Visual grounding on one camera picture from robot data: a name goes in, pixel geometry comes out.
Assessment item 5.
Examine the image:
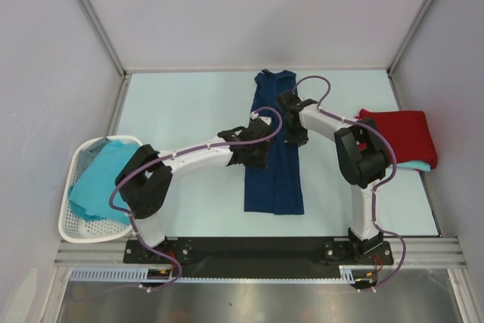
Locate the navy blue t shirt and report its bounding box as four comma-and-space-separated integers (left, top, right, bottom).
244, 70, 305, 216

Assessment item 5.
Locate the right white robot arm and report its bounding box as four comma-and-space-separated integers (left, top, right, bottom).
277, 91, 390, 263

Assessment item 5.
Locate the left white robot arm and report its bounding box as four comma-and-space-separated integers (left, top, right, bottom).
114, 116, 278, 262

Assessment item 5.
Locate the folded red t shirt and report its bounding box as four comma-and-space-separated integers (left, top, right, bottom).
357, 109, 438, 169

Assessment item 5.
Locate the folded light blue t shirt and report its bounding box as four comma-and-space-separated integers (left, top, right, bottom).
396, 160, 432, 172

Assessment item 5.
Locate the grey shirt in basket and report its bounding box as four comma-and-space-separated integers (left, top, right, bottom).
77, 138, 110, 176

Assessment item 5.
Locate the turquoise t shirt in basket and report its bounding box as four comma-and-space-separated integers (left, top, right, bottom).
68, 139, 139, 225

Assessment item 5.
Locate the white laundry basket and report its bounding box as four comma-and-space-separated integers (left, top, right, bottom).
57, 135, 142, 244

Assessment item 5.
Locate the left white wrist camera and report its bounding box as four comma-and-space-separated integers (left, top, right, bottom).
250, 112, 272, 126

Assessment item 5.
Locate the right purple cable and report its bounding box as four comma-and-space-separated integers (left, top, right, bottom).
290, 75, 408, 293

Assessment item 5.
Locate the purple cable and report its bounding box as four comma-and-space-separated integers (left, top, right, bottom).
109, 107, 284, 296
290, 75, 408, 293

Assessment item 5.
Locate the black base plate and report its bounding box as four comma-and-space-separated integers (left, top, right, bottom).
123, 234, 394, 279

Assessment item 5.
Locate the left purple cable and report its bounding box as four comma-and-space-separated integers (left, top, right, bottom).
109, 107, 284, 296

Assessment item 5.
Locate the aluminium frame rail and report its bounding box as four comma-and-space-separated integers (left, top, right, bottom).
54, 238, 467, 269

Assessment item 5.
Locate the light blue cable duct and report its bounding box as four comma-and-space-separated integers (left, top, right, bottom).
70, 266, 182, 281

